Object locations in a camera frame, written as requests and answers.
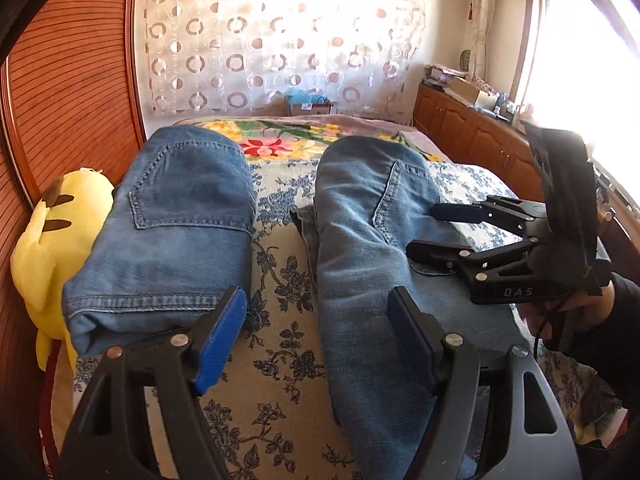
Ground sheer circle-patterned curtain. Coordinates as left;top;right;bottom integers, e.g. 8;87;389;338
142;0;426;116

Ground dark blue jeans pants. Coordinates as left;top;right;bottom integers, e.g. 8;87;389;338
62;126;257;358

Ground blue plastic bag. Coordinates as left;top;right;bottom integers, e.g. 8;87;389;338
285;87;326;106

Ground cardboard box with labels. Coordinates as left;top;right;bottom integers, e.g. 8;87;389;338
286;101;337;118

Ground colourful flowered blanket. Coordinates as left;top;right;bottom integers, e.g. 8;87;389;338
172;114;453;163

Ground beige patterned window curtain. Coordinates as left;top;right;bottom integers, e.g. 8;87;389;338
467;0;493;81

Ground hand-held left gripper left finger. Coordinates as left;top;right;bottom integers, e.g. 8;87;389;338
60;286;249;480

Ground yellow plush toy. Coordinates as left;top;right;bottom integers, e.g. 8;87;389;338
11;167;116;373

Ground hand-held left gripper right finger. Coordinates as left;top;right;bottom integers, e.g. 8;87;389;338
386;286;583;480

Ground person's right hand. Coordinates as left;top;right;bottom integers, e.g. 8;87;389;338
517;282;617;353

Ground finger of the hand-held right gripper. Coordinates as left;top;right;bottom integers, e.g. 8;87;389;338
405;236;545;287
431;194;549;235

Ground open plain cardboard box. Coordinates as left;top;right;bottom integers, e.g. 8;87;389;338
446;77;490;107

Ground stack of papers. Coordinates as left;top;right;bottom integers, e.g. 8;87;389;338
424;62;468;88

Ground wooden cabinet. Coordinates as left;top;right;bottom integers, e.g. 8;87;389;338
414;82;640;261

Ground wooden louvered wardrobe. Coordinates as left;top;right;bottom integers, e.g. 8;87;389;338
0;0;148;391

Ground faded blue jeans pants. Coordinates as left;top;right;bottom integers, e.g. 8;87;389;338
291;135;532;480

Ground person's right forearm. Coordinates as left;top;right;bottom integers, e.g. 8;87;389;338
542;271;640;443

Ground window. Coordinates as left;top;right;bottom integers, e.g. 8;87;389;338
515;0;640;171

